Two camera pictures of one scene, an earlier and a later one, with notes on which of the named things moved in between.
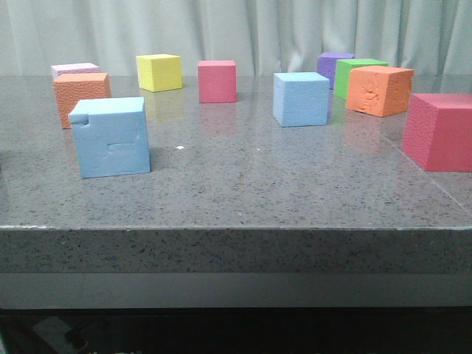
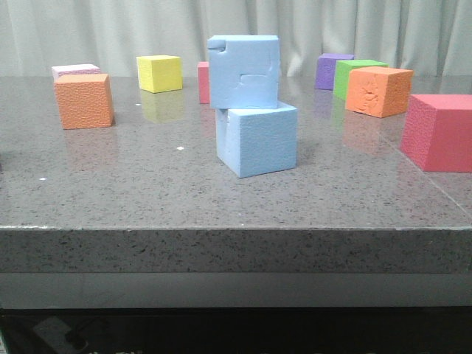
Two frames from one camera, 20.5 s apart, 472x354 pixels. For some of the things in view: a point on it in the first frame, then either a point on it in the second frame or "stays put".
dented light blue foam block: [111, 136] -> [244, 71]
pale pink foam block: [74, 68] stays put
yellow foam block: [159, 72] stays put
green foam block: [342, 74] stays put
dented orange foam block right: [383, 91] stays put
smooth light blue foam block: [301, 99] -> [257, 141]
